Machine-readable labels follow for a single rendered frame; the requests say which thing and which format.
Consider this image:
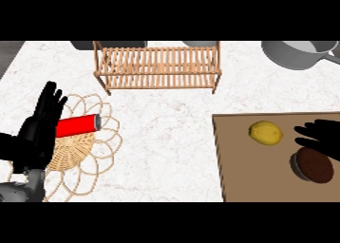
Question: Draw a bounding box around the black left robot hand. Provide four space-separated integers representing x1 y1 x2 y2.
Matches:
0 81 70 175

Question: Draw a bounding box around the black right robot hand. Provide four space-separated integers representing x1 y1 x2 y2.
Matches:
294 119 340 166

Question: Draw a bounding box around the chocolate cupcake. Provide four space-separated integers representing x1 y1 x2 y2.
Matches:
290 146 335 184

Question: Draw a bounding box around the brown tray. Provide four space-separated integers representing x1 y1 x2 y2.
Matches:
211 110 340 203

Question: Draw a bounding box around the wooden tiered shelf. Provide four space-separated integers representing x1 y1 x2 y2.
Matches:
92 41 223 97

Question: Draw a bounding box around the red can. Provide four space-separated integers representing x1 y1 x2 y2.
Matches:
54 114 102 139

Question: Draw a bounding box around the wicker placemat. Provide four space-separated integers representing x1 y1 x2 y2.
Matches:
8 93 124 203

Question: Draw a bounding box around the yellow lemon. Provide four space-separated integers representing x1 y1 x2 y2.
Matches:
247 120 285 146

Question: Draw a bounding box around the grey pot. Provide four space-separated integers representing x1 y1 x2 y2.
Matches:
260 41 340 71

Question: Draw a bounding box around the dark grey container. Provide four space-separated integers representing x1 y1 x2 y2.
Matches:
71 41 149 51

